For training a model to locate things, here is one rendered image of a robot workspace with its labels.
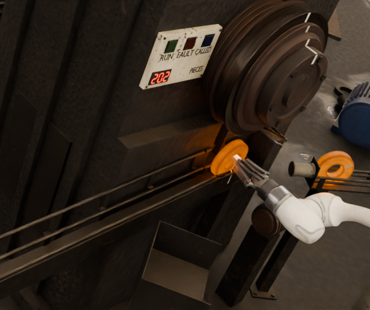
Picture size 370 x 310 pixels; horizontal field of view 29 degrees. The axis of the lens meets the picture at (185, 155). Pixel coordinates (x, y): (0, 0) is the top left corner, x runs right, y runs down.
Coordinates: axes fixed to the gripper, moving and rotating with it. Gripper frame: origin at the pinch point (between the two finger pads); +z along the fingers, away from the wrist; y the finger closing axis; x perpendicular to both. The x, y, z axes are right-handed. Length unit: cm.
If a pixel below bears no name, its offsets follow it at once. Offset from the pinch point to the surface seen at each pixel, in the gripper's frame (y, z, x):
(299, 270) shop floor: 75, -23, -75
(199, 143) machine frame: -11.9, 7.1, 3.0
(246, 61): -22.0, -0.3, 44.0
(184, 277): -42, -26, -15
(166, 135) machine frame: -30.9, 8.3, 10.5
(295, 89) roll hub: -4.2, -10.3, 37.9
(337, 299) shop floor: 78, -45, -74
